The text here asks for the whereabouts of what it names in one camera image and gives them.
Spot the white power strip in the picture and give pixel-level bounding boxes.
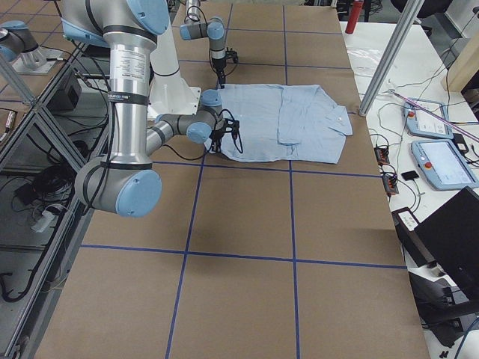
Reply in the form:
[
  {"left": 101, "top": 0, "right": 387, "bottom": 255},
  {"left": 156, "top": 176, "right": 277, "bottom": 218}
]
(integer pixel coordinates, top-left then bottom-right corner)
[{"left": 398, "top": 210, "right": 418, "bottom": 232}]

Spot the grey aluminium post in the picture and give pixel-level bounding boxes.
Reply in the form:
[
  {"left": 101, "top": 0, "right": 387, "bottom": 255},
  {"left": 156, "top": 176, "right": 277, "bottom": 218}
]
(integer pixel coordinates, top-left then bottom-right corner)
[{"left": 359, "top": 0, "right": 424, "bottom": 117}]

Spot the red bottle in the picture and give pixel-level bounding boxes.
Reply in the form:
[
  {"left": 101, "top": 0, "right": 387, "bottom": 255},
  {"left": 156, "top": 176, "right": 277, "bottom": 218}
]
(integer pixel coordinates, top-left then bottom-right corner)
[{"left": 345, "top": 0, "right": 364, "bottom": 34}]

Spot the upper teach pendant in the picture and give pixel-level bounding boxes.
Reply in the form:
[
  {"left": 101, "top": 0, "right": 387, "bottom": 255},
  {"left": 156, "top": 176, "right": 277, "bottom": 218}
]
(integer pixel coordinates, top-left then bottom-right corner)
[{"left": 403, "top": 98, "right": 454, "bottom": 140}]

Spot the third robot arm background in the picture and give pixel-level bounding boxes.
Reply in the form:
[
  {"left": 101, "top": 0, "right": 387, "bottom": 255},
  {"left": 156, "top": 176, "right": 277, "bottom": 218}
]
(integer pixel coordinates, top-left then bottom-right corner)
[{"left": 1, "top": 20, "right": 39, "bottom": 62}]

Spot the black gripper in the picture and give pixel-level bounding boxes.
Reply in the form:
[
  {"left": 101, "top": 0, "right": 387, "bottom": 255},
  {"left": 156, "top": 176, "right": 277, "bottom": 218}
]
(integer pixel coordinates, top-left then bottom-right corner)
[
  {"left": 210, "top": 118, "right": 240, "bottom": 153},
  {"left": 210, "top": 47, "right": 239, "bottom": 89}
]

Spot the black box under frame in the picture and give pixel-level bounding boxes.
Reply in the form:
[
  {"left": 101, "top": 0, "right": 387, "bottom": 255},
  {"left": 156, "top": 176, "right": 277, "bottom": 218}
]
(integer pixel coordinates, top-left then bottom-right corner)
[{"left": 47, "top": 71, "right": 82, "bottom": 111}]

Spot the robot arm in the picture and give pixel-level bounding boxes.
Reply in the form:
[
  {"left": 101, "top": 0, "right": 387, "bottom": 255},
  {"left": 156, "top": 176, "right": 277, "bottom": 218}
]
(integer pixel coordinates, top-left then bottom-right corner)
[
  {"left": 61, "top": 1, "right": 241, "bottom": 217},
  {"left": 180, "top": 1, "right": 239, "bottom": 88}
]

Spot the light blue button shirt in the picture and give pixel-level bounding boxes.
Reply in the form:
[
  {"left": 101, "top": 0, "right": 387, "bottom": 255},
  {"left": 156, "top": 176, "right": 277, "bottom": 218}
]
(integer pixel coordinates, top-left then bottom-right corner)
[{"left": 219, "top": 84, "right": 353, "bottom": 164}]

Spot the teach pendant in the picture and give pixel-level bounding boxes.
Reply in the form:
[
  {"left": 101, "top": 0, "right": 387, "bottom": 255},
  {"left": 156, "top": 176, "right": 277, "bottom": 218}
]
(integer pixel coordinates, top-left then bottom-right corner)
[
  {"left": 410, "top": 139, "right": 478, "bottom": 191},
  {"left": 403, "top": 98, "right": 454, "bottom": 140}
]

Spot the small black card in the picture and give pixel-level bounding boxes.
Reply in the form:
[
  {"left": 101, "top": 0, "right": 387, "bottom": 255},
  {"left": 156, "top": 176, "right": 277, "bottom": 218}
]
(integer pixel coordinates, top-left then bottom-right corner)
[{"left": 401, "top": 171, "right": 419, "bottom": 182}]

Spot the black monitor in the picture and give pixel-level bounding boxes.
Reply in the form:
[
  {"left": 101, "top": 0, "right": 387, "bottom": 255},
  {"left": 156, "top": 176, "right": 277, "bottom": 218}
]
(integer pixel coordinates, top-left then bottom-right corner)
[{"left": 415, "top": 187, "right": 478, "bottom": 300}]

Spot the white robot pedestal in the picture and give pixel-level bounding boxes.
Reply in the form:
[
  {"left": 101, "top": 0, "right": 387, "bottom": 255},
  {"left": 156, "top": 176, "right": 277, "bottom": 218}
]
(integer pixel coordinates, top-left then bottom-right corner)
[{"left": 147, "top": 25, "right": 201, "bottom": 120}]

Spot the orange black adapter board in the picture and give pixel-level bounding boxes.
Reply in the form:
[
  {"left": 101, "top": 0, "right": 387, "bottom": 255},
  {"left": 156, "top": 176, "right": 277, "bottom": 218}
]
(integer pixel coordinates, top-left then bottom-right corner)
[{"left": 374, "top": 146, "right": 391, "bottom": 165}]

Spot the lower teach pendant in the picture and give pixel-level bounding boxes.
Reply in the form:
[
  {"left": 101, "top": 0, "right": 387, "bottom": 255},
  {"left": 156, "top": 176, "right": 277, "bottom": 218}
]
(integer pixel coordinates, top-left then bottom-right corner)
[{"left": 410, "top": 139, "right": 478, "bottom": 191}]

